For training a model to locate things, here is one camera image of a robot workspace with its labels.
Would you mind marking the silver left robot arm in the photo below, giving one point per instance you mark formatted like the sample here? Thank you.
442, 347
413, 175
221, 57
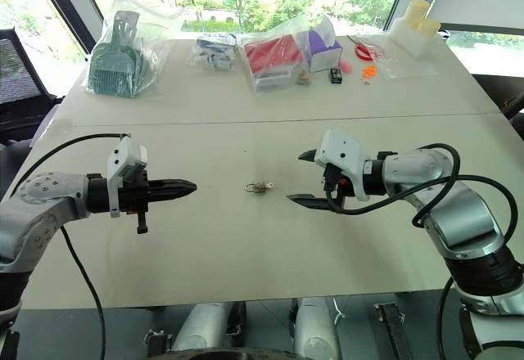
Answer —
45, 206

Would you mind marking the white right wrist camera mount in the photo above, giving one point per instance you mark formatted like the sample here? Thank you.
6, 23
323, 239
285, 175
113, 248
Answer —
341, 151

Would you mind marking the orange plastic rings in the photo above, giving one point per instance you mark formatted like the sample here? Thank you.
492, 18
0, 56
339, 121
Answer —
370, 71

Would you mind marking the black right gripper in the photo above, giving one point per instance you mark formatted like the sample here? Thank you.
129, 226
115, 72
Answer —
337, 182

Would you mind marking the small black box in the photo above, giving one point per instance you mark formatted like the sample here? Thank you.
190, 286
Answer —
335, 76

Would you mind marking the red and white box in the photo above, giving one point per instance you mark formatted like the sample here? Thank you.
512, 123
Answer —
272, 55

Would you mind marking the short pale yellow cylinder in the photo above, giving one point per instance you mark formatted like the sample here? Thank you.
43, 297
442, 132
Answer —
430, 26

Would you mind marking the small brass padlock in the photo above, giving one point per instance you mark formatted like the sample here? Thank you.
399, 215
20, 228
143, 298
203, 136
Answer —
256, 188

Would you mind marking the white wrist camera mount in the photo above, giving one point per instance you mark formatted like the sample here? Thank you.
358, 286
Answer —
125, 156
341, 151

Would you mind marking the green plastic dustpan set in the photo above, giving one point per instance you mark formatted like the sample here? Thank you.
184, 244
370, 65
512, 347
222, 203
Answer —
118, 69

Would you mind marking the flat clear plastic bag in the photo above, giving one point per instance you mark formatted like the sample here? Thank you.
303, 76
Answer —
405, 65

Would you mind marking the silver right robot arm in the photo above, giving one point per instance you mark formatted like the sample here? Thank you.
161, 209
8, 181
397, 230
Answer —
462, 217

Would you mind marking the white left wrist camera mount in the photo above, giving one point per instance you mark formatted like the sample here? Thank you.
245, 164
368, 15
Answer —
125, 156

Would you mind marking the small brown figurine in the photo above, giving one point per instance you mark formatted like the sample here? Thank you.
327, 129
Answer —
304, 77

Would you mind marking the clear bag around red box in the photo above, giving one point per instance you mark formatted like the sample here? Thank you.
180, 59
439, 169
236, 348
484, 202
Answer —
282, 28

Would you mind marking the tall pale yellow cylinder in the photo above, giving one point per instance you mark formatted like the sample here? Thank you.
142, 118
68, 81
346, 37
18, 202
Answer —
416, 12

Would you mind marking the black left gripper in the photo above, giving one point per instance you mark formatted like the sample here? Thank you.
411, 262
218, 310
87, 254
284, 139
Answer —
133, 196

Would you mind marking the clear bag around dustpans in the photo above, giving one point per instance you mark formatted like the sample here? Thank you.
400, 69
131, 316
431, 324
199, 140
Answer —
163, 45

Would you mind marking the purple and white box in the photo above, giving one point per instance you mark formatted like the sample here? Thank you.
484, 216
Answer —
323, 51

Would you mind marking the black mesh office chair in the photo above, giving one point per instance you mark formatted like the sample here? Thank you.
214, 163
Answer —
20, 73

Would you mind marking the bag of blue white parts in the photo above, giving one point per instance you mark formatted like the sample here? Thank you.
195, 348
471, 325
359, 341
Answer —
213, 51

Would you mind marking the white block holder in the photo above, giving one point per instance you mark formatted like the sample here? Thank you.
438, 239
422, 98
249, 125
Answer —
411, 41

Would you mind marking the silver rounded robot leg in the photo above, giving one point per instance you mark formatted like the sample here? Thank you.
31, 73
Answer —
315, 327
200, 327

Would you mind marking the pink round object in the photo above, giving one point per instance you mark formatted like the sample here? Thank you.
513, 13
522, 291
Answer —
346, 66

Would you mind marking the black metal bracket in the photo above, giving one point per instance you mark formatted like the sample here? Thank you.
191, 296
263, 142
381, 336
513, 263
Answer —
393, 327
157, 341

